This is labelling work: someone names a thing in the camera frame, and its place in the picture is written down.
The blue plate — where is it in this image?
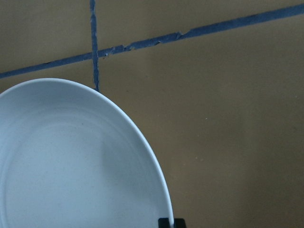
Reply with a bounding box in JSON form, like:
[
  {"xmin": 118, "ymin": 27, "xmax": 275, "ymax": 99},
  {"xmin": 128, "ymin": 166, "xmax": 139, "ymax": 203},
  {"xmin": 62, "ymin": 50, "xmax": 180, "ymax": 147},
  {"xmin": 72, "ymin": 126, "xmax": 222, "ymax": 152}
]
[{"xmin": 0, "ymin": 78, "xmax": 174, "ymax": 228}]

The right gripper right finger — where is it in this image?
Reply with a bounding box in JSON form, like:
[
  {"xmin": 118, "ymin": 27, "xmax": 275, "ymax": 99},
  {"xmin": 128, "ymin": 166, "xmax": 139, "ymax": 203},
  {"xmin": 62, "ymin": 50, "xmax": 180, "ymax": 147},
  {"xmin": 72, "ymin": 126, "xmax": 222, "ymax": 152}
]
[{"xmin": 174, "ymin": 219, "xmax": 186, "ymax": 228}]

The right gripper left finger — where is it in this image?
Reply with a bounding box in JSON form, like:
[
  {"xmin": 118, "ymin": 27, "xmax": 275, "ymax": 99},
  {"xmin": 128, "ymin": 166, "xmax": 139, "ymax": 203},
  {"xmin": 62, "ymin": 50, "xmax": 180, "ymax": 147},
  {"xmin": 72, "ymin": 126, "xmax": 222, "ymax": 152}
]
[{"xmin": 158, "ymin": 219, "xmax": 170, "ymax": 228}]

